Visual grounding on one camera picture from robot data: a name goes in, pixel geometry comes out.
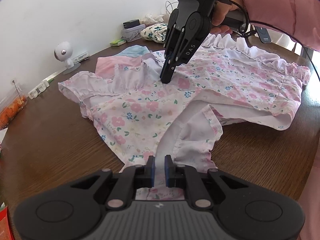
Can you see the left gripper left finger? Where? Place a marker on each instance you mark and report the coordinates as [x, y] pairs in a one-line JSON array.
[[129, 181]]

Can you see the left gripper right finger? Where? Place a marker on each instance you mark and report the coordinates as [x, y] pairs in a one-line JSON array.
[[189, 180]]

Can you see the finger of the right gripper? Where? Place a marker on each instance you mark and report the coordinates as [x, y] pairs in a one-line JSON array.
[[188, 48], [173, 42]]

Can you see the pink floral child's garment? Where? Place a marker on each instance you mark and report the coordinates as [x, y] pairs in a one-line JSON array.
[[225, 84]]

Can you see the pink jacket sleeve forearm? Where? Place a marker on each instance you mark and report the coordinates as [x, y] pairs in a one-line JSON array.
[[299, 18]]

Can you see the person's right hand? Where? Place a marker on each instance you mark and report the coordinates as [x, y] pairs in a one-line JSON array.
[[221, 10]]

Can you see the folded cream teal-flower garment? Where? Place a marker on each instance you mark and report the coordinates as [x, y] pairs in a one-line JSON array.
[[156, 32]]

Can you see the crumpled white tissue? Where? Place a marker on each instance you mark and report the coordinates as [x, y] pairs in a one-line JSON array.
[[152, 19]]

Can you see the grey metal tin box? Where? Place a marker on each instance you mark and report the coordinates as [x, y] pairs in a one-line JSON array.
[[132, 34]]

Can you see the black charger block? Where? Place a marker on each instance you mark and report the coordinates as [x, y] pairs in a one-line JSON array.
[[131, 24]]

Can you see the green tissue pack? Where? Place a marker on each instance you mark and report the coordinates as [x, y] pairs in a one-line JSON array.
[[117, 43]]

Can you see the phone on stand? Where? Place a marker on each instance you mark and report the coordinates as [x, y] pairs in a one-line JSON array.
[[263, 34]]

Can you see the pink and blue mesh garment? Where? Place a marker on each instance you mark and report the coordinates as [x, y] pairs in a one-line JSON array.
[[129, 57]]

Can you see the red paper bag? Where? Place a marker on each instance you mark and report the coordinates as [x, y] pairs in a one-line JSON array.
[[5, 230]]

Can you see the clear box of oranges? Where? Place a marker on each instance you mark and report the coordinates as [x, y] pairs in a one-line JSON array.
[[14, 101]]

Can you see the white charger adapter with cable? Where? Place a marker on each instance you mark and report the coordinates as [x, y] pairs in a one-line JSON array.
[[170, 6]]

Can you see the white robot-shaped camera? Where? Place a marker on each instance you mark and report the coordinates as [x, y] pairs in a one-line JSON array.
[[63, 53]]

